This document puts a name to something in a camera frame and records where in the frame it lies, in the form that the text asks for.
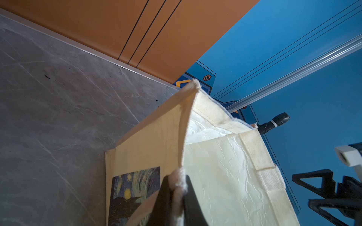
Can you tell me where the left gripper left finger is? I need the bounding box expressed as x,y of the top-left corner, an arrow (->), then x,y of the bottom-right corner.
146,176 -> 173,226

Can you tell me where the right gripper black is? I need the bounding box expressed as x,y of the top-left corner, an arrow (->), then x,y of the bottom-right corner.
292,169 -> 362,226

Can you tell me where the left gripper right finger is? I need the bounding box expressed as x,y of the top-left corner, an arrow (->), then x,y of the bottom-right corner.
183,175 -> 208,226

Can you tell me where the cream canvas bag starry print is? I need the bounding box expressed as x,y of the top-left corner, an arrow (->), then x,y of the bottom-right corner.
105,80 -> 299,226

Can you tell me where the black microphone on stand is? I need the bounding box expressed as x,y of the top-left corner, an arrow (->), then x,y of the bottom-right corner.
257,113 -> 290,135

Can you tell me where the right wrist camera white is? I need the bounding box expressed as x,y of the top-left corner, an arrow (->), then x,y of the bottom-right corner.
335,142 -> 362,182

